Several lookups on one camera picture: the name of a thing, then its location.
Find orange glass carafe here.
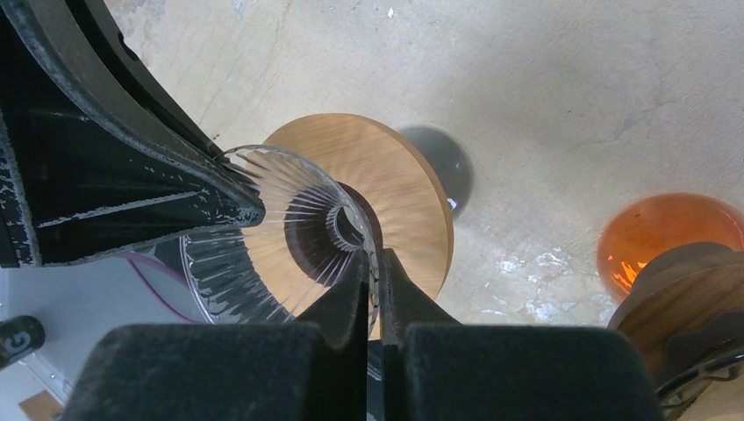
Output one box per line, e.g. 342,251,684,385
597,193,743,303

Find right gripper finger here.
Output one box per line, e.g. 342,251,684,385
62,252,369,420
379,249,662,420

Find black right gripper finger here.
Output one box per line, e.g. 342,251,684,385
1,1,265,268
65,0,222,158

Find dark walnut dripper stand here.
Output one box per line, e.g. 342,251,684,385
608,242,743,387

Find grey glass carafe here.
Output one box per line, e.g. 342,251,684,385
400,125,474,219

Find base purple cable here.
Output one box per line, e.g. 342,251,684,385
125,251,204,325

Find clear glass dripper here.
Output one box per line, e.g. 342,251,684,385
180,145,379,334

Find smoky grey glass dripper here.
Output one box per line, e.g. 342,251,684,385
657,347,743,421

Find light bamboo dripper stand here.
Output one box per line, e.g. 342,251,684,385
244,113,455,341

